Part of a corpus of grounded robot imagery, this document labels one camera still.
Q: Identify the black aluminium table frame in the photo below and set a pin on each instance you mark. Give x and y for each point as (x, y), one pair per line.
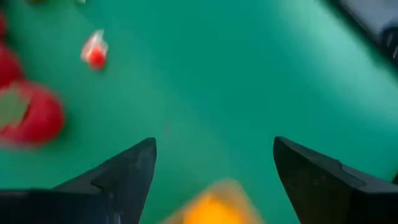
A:
(367, 32)

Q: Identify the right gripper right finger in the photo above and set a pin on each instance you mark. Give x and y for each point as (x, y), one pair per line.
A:
(326, 196)

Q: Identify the red cap toy mushroom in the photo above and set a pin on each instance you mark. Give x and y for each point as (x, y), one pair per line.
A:
(96, 56)

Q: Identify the green table mat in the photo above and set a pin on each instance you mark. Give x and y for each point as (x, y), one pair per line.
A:
(217, 93)

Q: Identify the red toy tomato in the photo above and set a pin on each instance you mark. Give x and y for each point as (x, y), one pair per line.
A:
(43, 118)
(9, 68)

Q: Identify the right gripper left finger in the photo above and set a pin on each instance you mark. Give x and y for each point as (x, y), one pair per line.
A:
(118, 193)

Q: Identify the orange citrus fruit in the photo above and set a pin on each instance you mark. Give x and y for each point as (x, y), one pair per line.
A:
(214, 211)

